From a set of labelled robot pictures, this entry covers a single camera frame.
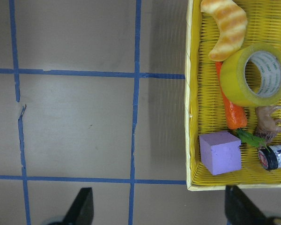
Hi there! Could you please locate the brown toy animal figure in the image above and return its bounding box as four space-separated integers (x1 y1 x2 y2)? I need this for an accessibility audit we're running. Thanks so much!
254 105 281 144

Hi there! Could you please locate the toy carrot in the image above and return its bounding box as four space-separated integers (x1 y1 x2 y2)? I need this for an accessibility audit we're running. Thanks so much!
215 61 269 151

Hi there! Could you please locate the small battery can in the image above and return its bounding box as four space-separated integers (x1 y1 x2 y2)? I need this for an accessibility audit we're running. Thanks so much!
258 144 281 171

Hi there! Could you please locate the yellow woven tray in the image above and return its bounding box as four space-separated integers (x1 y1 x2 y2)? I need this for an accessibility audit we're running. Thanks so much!
185 0 281 191

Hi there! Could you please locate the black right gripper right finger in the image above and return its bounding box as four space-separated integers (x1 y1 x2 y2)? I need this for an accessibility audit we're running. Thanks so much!
225 185 276 225

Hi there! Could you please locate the yellow tape roll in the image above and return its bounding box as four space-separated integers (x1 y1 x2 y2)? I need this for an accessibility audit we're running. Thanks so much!
220 43 281 107

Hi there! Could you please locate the toy croissant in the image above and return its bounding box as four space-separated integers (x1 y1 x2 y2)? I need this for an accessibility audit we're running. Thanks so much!
200 0 248 61

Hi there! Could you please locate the purple foam cube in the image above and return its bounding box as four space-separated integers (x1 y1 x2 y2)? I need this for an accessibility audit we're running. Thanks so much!
199 131 242 175

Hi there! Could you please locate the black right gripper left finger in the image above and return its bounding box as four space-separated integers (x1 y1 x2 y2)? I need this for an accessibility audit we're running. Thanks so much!
61 187 93 225

